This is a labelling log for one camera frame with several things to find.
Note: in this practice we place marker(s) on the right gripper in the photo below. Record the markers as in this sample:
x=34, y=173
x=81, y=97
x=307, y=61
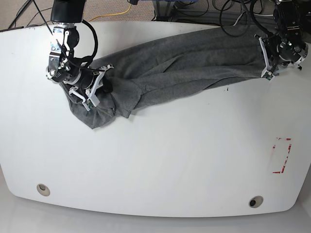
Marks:
x=86, y=80

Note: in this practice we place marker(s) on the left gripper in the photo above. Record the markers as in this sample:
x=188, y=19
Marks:
x=273, y=54

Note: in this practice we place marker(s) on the grey t-shirt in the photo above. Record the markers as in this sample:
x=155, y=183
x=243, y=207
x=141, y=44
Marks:
x=173, y=67

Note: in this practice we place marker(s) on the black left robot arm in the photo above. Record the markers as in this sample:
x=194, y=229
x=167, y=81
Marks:
x=293, y=19

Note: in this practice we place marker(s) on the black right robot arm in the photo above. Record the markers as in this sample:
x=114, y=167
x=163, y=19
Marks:
x=64, y=68

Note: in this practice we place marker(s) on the red tape rectangle marking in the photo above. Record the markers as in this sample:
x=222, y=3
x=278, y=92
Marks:
x=280, y=153

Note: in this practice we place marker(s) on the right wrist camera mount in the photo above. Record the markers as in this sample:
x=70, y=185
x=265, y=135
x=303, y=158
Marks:
x=88, y=96

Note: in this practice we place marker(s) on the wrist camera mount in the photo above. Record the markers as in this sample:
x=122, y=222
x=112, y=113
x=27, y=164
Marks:
x=88, y=96
x=281, y=54

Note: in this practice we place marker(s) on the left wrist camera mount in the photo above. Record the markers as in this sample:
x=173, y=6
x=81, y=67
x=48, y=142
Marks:
x=281, y=54

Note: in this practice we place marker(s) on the left table cable grommet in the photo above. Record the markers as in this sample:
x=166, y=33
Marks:
x=43, y=190

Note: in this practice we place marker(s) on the table cable grommet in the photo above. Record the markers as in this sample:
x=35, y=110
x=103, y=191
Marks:
x=256, y=202
x=43, y=190

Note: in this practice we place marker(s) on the right table cable grommet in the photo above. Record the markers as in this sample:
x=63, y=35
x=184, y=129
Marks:
x=256, y=202

